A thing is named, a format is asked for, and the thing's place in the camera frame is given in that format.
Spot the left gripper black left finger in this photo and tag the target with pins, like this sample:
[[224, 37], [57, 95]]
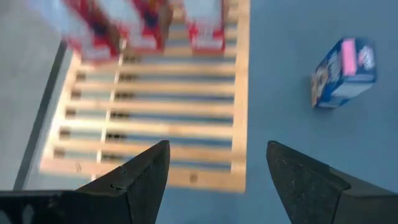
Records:
[[124, 193]]

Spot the blue Frosted Flakes cereal box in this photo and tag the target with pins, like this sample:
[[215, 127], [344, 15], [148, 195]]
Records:
[[342, 77]]

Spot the wooden slatted shelf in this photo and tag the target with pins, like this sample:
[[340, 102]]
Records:
[[155, 107]]

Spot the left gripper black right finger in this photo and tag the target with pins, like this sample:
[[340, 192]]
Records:
[[311, 193]]

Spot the red Froot Loops cereal box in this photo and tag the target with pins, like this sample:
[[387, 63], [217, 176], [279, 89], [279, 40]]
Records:
[[99, 28], [149, 25], [205, 43]]

